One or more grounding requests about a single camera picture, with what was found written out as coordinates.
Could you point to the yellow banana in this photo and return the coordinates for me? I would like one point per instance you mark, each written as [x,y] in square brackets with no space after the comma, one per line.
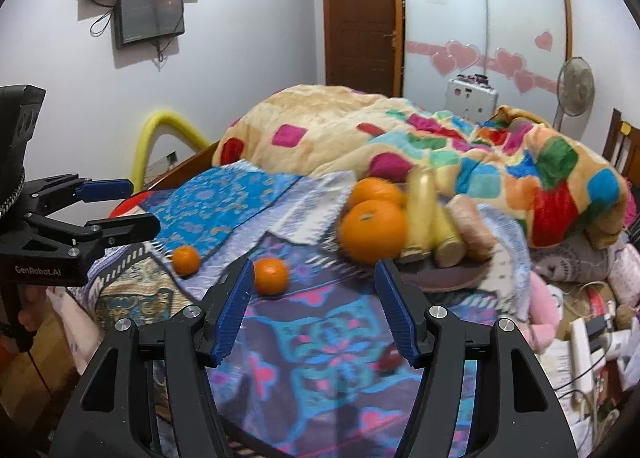
[422,208]
[447,243]

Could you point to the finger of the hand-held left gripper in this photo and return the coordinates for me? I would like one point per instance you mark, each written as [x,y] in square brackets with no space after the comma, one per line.
[125,227]
[107,189]

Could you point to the brown wooden door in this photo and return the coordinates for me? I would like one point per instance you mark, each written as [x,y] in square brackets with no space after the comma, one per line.
[360,23]

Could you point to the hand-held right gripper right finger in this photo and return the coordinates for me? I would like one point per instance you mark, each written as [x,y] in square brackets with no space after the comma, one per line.
[397,308]

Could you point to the person's left hand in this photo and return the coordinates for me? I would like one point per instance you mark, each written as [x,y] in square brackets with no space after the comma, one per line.
[32,308]

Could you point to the colourful patchwork blanket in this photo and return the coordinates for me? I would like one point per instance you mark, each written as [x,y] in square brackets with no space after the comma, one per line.
[325,133]

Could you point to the brown round plate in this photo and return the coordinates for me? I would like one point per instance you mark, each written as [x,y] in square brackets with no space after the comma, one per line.
[450,279]

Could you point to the small red fruit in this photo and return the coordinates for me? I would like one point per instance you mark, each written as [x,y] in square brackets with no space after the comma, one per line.
[387,363]

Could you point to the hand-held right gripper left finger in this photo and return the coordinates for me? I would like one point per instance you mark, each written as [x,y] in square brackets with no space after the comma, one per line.
[232,308]

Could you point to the cluster of small dark jars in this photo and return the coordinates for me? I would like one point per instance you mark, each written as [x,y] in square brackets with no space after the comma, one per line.
[472,79]

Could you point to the grey patterned pillow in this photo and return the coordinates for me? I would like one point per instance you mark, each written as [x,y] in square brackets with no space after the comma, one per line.
[575,258]

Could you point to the wooden bed side rail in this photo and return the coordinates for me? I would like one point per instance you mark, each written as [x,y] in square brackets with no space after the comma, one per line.
[185,163]

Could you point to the patterned blue purple cloth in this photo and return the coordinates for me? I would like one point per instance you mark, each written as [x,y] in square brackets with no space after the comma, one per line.
[320,338]

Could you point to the small mandarin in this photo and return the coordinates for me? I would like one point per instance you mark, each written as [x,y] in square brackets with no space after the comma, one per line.
[270,275]
[186,259]

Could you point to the wooden bed headboard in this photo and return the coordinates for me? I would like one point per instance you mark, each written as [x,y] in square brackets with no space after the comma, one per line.
[622,138]

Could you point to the yellow foam tube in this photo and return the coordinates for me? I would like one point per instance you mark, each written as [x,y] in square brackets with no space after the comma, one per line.
[170,120]

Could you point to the standing electric fan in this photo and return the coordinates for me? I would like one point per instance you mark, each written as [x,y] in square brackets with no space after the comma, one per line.
[575,85]

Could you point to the wall socket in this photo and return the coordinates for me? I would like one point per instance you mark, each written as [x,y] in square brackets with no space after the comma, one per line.
[162,161]

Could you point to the large orange with sticker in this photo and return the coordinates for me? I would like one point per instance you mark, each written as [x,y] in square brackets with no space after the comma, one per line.
[375,190]

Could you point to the pink white patterned pillow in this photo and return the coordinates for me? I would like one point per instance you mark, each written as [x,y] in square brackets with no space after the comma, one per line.
[625,278]

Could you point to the small black wall monitor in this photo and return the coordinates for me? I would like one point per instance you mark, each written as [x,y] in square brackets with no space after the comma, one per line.
[149,18]

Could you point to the frosted sliding wardrobe door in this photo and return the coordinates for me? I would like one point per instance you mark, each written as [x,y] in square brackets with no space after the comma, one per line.
[525,3]
[445,13]

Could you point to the pink plush toy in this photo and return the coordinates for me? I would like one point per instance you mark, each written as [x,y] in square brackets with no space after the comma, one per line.
[542,300]

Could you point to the white power strip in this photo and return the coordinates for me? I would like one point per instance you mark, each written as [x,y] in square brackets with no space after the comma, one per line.
[582,353]

